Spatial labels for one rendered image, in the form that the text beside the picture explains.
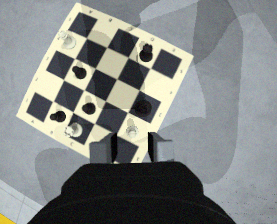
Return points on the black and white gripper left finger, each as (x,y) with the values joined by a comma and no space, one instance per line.
(105,150)

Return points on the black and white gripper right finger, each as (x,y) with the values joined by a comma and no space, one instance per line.
(160,150)

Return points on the cream and black chessboard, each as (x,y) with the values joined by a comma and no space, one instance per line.
(108,49)

